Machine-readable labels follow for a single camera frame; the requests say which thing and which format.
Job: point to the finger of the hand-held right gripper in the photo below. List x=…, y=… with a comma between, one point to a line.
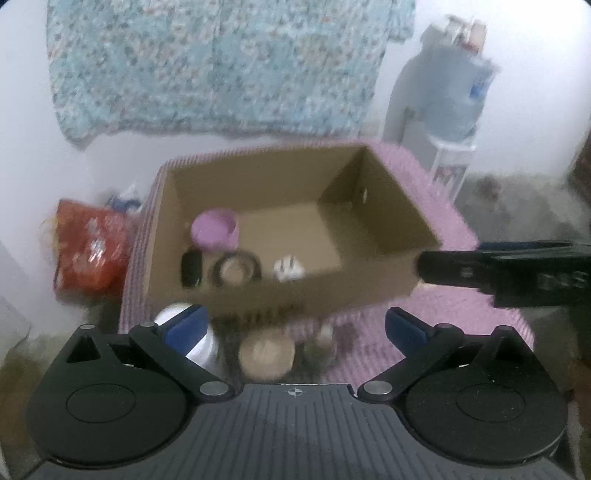
x=452, y=270

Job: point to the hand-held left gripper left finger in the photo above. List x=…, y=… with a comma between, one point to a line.
x=187, y=325

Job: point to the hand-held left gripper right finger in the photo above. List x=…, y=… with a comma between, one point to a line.
x=406, y=330

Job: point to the white supplement bottle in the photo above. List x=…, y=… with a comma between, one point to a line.
x=203, y=350

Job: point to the gold lid cosmetic jar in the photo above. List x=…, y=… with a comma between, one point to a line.
x=265, y=357

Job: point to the black tape roll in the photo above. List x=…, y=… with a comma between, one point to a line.
x=252, y=268

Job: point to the amber dropper bottle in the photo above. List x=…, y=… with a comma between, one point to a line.
x=318, y=355

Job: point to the purple cup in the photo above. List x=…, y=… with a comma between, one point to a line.
x=212, y=230

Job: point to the white charger plug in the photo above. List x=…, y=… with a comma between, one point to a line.
x=288, y=270

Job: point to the brown cardboard box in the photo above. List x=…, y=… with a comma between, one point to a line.
x=258, y=184

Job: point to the pink checkered tablecloth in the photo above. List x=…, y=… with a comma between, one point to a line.
x=461, y=314

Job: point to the black oval key fob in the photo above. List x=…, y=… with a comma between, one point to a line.
x=191, y=267

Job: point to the white water dispenser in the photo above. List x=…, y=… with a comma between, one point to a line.
x=450, y=166

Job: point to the red patterned bag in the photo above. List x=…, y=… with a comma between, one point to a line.
x=92, y=244

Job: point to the blue and white bag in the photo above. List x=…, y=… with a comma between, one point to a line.
x=123, y=201

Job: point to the blue water jug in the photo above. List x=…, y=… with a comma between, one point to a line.
x=455, y=92

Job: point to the pink bottle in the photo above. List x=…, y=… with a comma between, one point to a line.
x=475, y=37

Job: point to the blue floral cloth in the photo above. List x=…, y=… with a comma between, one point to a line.
x=207, y=60

